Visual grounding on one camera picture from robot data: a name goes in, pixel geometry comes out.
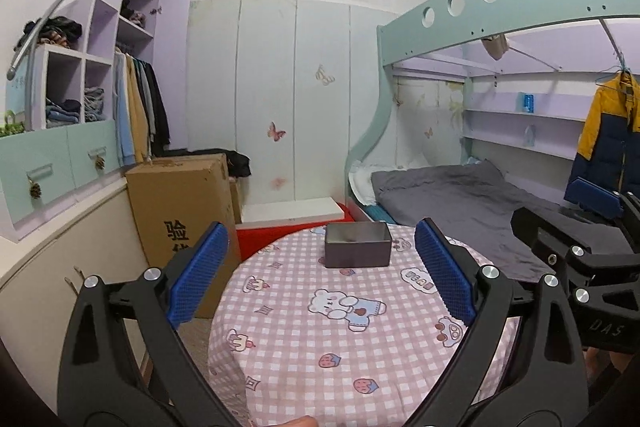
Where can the grey blanket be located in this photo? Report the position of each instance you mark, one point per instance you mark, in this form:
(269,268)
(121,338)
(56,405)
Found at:
(450,192)

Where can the green plant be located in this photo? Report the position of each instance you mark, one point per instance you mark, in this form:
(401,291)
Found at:
(11,124)

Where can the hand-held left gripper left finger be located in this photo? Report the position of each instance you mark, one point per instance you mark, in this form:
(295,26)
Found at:
(197,277)

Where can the dark folded clothes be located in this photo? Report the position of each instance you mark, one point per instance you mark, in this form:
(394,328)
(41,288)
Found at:
(131,13)

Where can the black hanging garment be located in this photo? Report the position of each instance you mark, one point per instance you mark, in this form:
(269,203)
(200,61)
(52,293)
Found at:
(160,112)

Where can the pink butterfly wall sticker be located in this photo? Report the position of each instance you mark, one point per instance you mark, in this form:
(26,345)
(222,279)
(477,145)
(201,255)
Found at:
(276,132)

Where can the purple wall shelves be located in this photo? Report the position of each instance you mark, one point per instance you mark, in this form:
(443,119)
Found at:
(500,139)

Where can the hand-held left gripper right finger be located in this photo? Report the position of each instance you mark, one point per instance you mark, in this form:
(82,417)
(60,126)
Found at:
(442,272)

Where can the light blue hanging garment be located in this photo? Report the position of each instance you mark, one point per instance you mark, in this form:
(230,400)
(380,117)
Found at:
(122,117)

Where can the beige hanging cloth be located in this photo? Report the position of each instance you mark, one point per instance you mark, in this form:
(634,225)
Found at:
(495,47)

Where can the yellow navy jacket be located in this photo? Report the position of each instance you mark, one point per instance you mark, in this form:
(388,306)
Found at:
(605,127)

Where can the blue towel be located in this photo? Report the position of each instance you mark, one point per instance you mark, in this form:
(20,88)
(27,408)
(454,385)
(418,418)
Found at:
(377,211)

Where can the faded pink butterfly sticker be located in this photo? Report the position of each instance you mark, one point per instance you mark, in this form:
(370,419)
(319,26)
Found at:
(277,183)

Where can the white board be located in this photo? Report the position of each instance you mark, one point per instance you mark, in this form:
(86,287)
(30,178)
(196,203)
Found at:
(290,209)

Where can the mint drawer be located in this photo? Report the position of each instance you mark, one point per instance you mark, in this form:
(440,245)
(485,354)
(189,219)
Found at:
(20,202)
(82,167)

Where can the grey metal railing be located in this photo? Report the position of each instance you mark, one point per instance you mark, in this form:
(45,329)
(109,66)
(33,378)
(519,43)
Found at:
(31,87)

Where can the mint bunk bed frame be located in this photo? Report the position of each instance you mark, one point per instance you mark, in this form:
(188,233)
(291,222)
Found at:
(500,12)

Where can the person's left hand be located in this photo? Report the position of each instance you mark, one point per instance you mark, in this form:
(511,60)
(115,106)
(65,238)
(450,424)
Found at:
(297,422)

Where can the grey metal tin box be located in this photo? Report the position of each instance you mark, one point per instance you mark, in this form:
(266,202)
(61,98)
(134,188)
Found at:
(357,254)

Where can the folded blue clothes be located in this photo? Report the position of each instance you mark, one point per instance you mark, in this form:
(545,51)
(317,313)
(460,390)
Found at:
(62,113)

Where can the dark clothes pile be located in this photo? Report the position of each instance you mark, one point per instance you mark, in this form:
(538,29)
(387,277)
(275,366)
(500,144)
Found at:
(55,32)

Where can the black clothes heap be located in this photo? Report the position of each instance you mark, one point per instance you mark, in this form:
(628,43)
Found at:
(237,164)

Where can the mustard hanging garment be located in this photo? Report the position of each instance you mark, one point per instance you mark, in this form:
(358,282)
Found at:
(136,117)

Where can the purple cubby shelf unit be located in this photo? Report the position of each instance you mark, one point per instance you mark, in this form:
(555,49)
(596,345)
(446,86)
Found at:
(102,22)

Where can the pink checked cartoon tablecloth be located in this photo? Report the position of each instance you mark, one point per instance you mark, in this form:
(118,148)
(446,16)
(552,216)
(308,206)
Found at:
(310,342)

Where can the cream lower cabinet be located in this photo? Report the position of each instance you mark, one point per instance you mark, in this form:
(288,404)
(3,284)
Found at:
(40,287)

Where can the grey hanging garment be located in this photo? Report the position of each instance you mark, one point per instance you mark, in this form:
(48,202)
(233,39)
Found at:
(146,107)

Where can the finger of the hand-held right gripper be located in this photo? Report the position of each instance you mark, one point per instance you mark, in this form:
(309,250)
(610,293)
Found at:
(595,199)
(555,237)

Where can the person's right hand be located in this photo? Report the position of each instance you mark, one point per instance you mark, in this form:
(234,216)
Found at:
(605,359)

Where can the white quilted pad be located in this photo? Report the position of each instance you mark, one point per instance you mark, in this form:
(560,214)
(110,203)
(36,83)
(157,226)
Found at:
(360,184)

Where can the clear bottle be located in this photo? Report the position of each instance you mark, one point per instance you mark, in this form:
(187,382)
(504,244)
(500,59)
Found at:
(531,136)

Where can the pale butterfly wall sticker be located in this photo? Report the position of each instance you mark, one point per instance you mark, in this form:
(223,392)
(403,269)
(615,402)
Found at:
(325,75)

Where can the pinecone drawer ornament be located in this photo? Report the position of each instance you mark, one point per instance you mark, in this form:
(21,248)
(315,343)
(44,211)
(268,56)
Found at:
(100,163)
(35,191)

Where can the teal clothes hanger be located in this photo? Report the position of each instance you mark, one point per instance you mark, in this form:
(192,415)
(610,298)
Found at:
(622,69)

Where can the red box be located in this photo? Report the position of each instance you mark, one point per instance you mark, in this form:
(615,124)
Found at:
(280,237)

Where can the large cardboard box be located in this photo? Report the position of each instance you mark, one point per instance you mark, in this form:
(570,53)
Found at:
(175,197)

